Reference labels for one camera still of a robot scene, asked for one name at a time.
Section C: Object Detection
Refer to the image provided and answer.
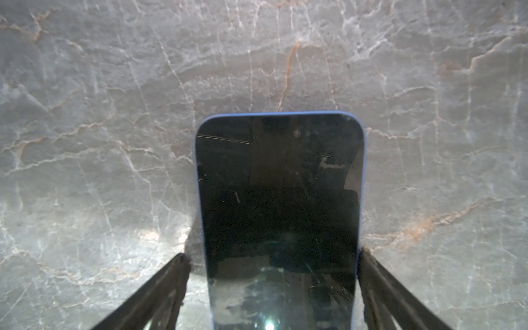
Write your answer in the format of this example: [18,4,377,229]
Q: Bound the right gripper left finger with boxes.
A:
[94,253,191,329]

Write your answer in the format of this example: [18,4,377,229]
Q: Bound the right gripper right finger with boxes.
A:
[357,247,451,330]

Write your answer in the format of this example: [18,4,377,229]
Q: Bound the blue-edged phone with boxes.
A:
[195,111,365,329]

